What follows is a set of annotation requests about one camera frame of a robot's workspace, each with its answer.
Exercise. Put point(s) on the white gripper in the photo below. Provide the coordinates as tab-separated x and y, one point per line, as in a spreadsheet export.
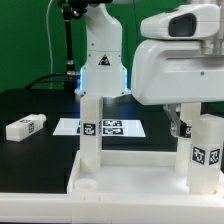
181	60

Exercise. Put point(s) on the white desk top panel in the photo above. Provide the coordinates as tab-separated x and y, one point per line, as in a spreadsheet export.
135	174

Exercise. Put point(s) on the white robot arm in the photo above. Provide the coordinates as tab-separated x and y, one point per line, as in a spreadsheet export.
103	73

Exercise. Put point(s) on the white tag sheet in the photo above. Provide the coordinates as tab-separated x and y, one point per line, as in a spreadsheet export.
110	127

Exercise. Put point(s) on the white front fence bar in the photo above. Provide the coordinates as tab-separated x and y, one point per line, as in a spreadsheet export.
101	208

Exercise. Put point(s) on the black camera pole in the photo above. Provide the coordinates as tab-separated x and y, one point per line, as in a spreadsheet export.
72	75

